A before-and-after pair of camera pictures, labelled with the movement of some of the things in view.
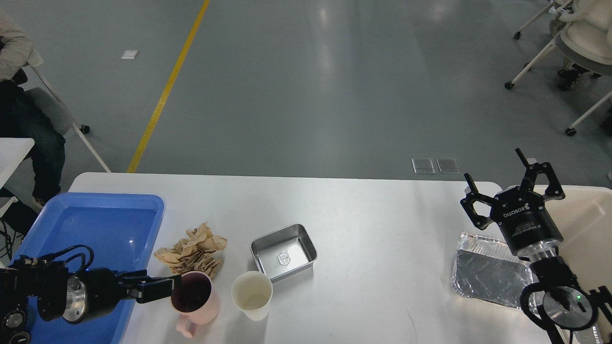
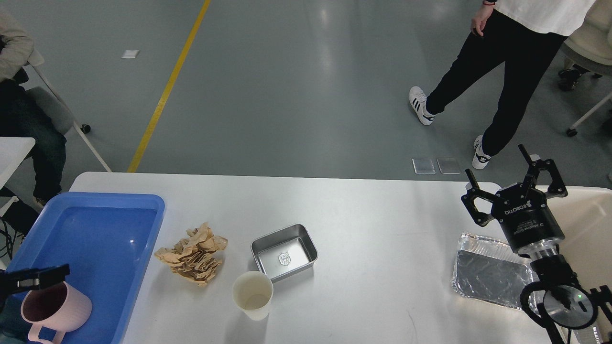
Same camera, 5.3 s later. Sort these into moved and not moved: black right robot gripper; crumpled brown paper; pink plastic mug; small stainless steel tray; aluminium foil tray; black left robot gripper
Moved: black left robot gripper; pink plastic mug
Not moved: small stainless steel tray; aluminium foil tray; crumpled brown paper; black right robot gripper
